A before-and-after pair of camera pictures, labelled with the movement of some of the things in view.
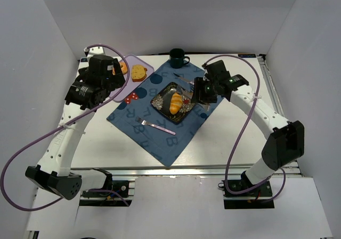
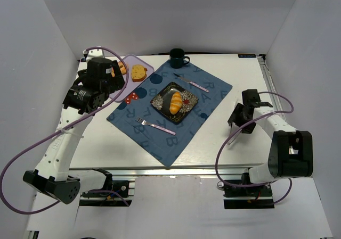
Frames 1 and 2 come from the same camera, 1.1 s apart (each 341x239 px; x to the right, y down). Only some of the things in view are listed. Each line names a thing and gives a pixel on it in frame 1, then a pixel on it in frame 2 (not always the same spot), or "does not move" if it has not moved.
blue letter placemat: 147,128 does not move
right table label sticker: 247,55 does not move
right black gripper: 200,90 -> 240,116
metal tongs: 179,89 -> 235,137
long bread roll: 176,102 does not move
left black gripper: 117,77 does not move
